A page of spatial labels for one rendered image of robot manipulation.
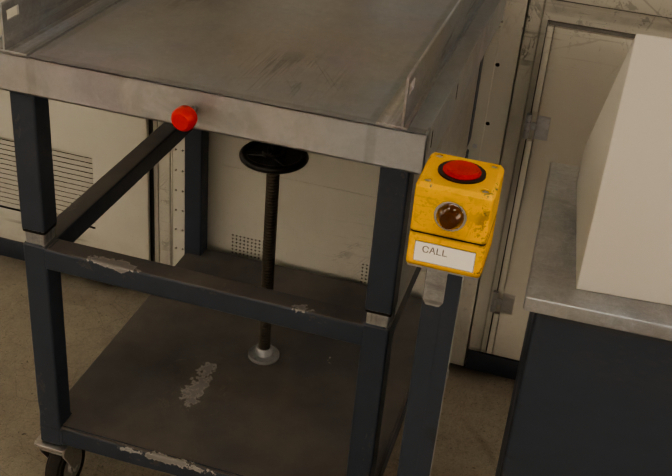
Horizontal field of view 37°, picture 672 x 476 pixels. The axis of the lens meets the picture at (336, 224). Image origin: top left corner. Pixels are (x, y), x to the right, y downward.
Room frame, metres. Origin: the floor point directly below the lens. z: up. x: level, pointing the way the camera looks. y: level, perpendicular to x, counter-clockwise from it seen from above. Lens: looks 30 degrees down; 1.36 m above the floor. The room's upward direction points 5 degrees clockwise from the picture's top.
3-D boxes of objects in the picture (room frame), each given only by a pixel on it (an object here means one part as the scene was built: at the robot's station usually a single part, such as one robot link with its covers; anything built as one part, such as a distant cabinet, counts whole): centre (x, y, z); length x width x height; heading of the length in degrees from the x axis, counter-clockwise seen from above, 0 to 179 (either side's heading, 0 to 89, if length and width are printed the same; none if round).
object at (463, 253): (0.93, -0.12, 0.85); 0.08 x 0.08 x 0.10; 76
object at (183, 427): (1.53, 0.11, 0.46); 0.64 x 0.58 x 0.66; 166
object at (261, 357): (1.53, 0.11, 0.18); 0.06 x 0.06 x 0.02
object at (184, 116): (1.18, 0.20, 0.82); 0.04 x 0.03 x 0.03; 166
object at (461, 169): (0.93, -0.12, 0.90); 0.04 x 0.04 x 0.02
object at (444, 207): (0.88, -0.11, 0.87); 0.03 x 0.01 x 0.03; 76
